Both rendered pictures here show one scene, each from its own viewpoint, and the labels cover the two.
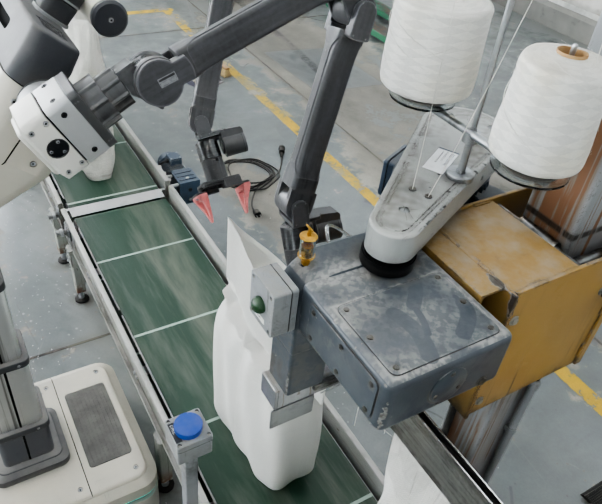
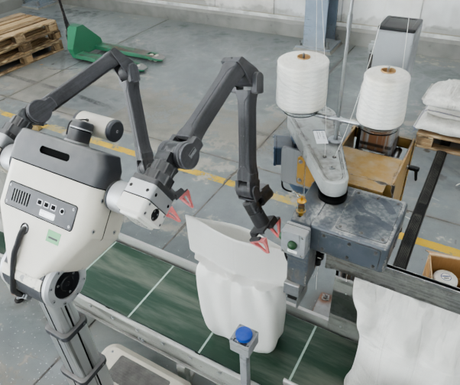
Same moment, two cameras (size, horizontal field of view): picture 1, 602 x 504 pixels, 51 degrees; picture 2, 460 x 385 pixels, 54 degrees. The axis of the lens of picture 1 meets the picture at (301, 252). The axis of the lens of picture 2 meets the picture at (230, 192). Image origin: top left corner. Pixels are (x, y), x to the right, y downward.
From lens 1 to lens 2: 64 cm
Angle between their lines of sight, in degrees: 19
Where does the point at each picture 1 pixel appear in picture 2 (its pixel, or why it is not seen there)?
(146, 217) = not seen: hidden behind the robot
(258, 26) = (217, 105)
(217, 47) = (203, 124)
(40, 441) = not seen: outside the picture
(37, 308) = (24, 339)
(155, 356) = (150, 321)
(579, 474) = not seen: hidden behind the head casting
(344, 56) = (252, 103)
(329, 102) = (252, 129)
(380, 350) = (370, 236)
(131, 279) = (98, 285)
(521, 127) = (380, 110)
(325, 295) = (325, 224)
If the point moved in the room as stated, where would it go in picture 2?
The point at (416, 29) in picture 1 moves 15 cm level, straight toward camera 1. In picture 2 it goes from (302, 80) to (325, 101)
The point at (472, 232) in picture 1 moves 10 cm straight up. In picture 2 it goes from (350, 165) to (354, 140)
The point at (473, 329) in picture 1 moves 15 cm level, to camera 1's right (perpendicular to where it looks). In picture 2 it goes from (393, 208) to (431, 193)
